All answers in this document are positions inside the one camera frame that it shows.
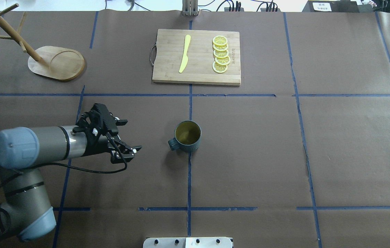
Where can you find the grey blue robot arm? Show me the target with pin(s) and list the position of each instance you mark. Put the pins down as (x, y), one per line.
(25, 208)

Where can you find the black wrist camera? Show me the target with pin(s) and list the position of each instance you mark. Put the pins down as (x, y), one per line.
(101, 119)

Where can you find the wooden cutting board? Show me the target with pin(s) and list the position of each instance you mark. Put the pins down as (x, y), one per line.
(169, 45)

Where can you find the aluminium frame post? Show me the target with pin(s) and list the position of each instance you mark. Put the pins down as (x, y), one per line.
(190, 8)

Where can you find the dark teal mug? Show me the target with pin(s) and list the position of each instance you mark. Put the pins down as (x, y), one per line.
(187, 137)

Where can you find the black control box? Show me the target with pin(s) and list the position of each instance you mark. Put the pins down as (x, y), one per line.
(342, 6)

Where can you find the lemon slice one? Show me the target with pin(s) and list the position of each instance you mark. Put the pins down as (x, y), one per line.
(220, 41)

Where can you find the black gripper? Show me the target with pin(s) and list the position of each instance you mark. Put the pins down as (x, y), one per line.
(97, 141)

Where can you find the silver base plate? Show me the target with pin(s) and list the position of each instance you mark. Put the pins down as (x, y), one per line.
(188, 242)

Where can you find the lemon slice two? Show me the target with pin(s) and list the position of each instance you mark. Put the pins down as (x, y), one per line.
(220, 48)

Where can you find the lemon slice three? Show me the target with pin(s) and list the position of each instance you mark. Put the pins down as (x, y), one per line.
(220, 54)

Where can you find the yellow plastic knife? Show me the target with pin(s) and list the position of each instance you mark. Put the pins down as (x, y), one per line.
(184, 61)

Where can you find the wooden cup storage rack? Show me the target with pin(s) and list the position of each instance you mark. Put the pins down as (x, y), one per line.
(56, 63)

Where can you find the lemon slice five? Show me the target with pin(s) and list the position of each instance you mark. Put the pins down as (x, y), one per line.
(218, 68)

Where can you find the lemon slice four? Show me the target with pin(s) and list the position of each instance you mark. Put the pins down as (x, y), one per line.
(223, 61)

